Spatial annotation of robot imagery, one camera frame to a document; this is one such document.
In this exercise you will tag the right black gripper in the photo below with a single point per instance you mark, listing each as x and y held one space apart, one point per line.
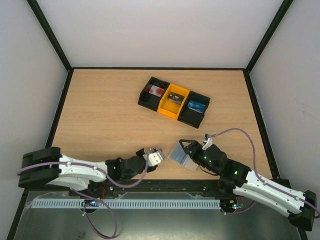
193 149

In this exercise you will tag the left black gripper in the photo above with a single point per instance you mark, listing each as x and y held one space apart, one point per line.
140 151

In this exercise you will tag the beige card holder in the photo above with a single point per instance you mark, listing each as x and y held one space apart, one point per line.
190 165

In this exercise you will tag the black bin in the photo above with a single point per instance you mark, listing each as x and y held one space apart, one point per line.
148 100
190 117

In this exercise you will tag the yellow bin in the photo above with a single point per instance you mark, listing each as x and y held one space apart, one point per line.
168 107

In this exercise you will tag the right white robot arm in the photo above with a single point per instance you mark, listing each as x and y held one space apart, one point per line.
238 179

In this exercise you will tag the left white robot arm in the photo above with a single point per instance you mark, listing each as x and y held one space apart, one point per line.
50 167

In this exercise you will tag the blue card in holder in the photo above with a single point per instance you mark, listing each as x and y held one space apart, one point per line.
178 155

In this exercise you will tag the blue card in bin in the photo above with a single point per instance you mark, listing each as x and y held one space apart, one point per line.
196 106

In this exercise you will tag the dark card in bin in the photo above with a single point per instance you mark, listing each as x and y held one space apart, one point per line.
176 98

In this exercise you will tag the red white card in bin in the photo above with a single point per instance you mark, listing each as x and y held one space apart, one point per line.
155 90

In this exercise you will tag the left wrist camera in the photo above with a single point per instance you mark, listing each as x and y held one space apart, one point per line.
154 158

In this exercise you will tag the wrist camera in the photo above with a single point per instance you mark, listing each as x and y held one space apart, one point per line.
154 158
207 141

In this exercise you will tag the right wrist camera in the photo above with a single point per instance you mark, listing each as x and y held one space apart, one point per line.
207 141

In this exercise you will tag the grey slotted cable duct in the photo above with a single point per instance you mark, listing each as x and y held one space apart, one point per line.
64 203

